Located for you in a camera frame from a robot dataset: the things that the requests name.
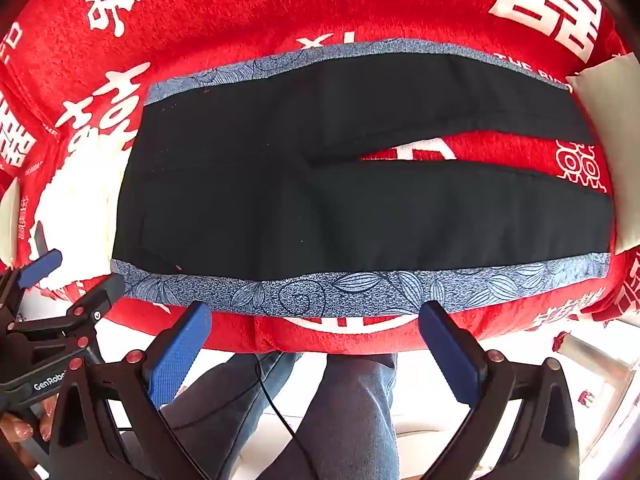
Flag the black cable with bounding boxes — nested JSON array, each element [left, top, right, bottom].
[[254, 352, 321, 480]]

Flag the pale oval object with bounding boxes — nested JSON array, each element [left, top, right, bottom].
[[0, 180, 23, 262]]

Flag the cream cloth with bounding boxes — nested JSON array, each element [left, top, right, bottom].
[[37, 145, 133, 291]]

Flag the red printed blanket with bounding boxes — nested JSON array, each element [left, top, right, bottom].
[[0, 0, 640, 356]]

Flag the black pants with floral stripes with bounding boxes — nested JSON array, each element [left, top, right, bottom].
[[111, 38, 615, 318]]

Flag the person's legs in jeans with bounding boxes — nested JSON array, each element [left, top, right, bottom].
[[255, 352, 401, 480]]

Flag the white pillow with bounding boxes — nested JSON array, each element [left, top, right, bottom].
[[565, 52, 640, 256]]

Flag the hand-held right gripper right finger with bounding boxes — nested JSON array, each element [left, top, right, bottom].
[[419, 301, 581, 480]]

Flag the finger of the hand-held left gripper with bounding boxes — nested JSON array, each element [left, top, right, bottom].
[[0, 248, 64, 321], [7, 273, 127, 333]]

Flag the dark slim object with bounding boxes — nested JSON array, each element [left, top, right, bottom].
[[31, 222, 49, 262]]

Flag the person's left leg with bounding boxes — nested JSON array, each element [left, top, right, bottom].
[[160, 350, 303, 480]]

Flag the person's left hand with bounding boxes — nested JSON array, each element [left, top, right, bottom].
[[0, 395, 56, 445]]

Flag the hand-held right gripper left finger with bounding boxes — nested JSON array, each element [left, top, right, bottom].
[[47, 301, 213, 480]]

